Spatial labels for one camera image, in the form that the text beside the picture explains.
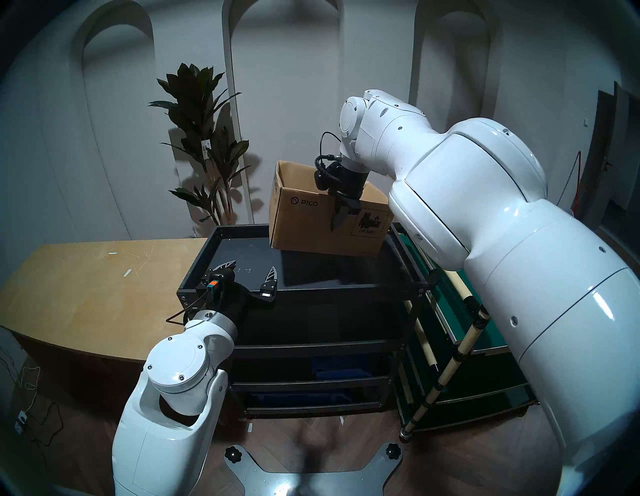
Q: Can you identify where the black metal shelf cart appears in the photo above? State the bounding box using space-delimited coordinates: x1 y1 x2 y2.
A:
176 223 441 420

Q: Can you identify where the brown cardboard storage box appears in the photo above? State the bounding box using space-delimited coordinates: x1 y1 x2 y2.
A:
268 160 396 258

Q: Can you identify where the green pipe frame cart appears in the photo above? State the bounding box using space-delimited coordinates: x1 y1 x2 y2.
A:
395 222 538 443

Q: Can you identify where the tall potted green plant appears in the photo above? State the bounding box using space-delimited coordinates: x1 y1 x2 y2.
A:
149 63 251 228

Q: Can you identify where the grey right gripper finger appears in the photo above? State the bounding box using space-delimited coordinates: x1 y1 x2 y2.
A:
330 197 362 232

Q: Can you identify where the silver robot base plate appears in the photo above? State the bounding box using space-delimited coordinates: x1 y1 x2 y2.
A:
224 442 403 496

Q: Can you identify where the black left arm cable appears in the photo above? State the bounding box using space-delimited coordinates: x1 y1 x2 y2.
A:
165 294 212 327

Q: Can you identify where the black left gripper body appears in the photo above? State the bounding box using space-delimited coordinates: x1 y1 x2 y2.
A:
197 269 276 323

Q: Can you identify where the thin red pole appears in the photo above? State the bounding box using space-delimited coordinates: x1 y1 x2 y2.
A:
571 150 585 211

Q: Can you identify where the light wooden table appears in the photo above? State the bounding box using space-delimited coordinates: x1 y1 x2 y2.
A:
0 238 208 362

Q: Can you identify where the dark door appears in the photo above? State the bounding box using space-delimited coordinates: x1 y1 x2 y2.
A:
582 82 640 241

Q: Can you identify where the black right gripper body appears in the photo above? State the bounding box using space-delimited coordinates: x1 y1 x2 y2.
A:
327 167 370 208

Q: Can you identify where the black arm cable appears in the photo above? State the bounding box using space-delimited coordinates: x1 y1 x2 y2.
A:
315 131 346 193
165 294 212 327

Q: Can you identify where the blue plastic bin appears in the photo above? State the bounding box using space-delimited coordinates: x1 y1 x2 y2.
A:
312 367 373 382

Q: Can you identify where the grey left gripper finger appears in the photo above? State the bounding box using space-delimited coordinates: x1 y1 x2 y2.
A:
203 261 237 284
260 266 279 303

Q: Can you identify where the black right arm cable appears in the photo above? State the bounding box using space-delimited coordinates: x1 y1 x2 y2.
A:
315 131 346 193

